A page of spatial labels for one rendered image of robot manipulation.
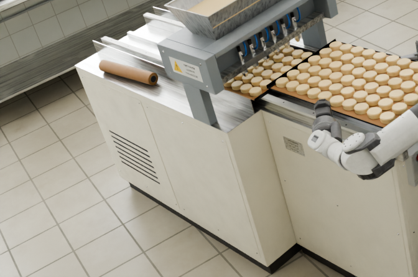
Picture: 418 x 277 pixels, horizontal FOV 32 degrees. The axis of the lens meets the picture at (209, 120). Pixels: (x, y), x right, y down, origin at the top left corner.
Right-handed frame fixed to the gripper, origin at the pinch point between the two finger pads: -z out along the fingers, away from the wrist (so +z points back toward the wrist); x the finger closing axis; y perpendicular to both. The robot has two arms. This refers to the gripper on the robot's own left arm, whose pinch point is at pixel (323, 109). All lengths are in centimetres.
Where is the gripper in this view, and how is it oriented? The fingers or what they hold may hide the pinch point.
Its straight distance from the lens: 265.8
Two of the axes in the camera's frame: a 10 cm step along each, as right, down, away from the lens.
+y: -9.6, 1.6, 2.2
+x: -2.5, -8.2, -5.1
